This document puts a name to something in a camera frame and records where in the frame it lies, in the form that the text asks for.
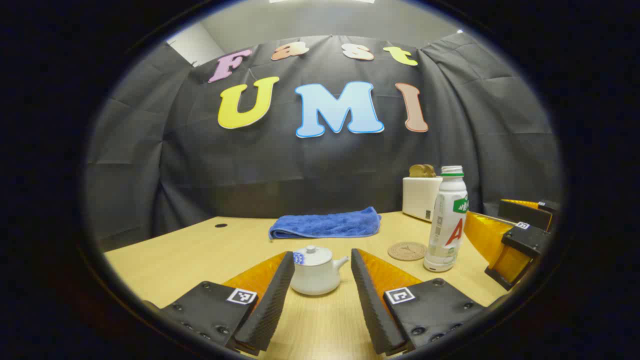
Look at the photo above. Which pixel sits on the white toaster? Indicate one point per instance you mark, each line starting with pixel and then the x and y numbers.
pixel 419 197

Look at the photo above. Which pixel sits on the black backdrop cloth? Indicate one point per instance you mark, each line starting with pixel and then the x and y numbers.
pixel 310 170

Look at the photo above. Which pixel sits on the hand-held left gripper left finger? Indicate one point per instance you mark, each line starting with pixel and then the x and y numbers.
pixel 272 300

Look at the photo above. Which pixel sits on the round cork coaster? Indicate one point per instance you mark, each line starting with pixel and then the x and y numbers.
pixel 407 251

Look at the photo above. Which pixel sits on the white water bottle green label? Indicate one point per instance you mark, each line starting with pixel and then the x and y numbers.
pixel 446 220

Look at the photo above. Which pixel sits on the white teacup lid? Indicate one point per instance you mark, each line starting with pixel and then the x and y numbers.
pixel 314 256

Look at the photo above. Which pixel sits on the blue towel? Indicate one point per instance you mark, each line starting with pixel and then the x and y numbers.
pixel 325 224

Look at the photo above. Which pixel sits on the white ceramic teacup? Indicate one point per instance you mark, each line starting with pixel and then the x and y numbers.
pixel 315 280

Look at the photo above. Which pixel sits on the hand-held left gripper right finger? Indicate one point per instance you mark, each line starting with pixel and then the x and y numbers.
pixel 370 300

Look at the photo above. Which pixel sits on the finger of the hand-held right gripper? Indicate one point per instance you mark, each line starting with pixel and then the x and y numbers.
pixel 525 240
pixel 525 212

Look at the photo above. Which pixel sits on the brown bread slice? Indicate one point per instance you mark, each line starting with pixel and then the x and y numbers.
pixel 416 171
pixel 430 171

